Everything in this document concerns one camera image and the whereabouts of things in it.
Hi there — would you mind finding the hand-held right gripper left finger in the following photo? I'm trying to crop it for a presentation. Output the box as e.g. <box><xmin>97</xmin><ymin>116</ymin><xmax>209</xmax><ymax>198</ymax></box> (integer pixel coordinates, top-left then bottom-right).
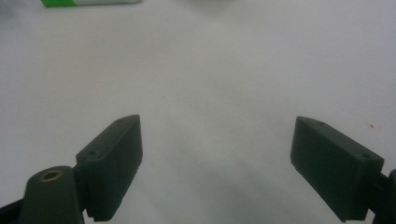
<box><xmin>75</xmin><ymin>114</ymin><xmax>144</xmax><ymax>222</ymax></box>

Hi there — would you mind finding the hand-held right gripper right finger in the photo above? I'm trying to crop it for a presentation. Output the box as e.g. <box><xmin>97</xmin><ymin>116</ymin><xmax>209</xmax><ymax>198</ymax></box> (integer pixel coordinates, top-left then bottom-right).
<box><xmin>290</xmin><ymin>116</ymin><xmax>385</xmax><ymax>223</ymax></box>

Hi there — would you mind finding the green and white box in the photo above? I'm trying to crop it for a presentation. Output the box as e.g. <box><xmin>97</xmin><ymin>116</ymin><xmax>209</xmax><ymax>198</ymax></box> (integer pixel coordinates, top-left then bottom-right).
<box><xmin>40</xmin><ymin>0</ymin><xmax>143</xmax><ymax>8</ymax></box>

